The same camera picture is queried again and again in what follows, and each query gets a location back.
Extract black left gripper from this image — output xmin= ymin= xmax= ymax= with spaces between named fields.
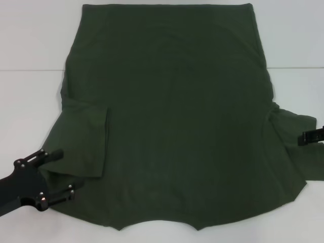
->
xmin=0 ymin=149 xmax=84 ymax=217

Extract dark green t-shirt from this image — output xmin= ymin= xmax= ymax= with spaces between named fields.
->
xmin=37 ymin=3 xmax=324 ymax=225

